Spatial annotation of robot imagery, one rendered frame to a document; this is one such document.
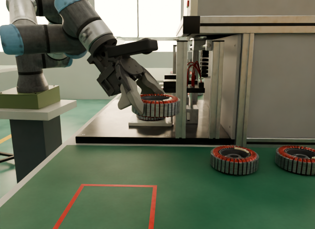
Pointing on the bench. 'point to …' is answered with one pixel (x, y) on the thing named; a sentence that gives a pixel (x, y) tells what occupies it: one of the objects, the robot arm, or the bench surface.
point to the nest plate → (149, 122)
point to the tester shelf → (244, 25)
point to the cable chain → (204, 64)
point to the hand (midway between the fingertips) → (157, 105)
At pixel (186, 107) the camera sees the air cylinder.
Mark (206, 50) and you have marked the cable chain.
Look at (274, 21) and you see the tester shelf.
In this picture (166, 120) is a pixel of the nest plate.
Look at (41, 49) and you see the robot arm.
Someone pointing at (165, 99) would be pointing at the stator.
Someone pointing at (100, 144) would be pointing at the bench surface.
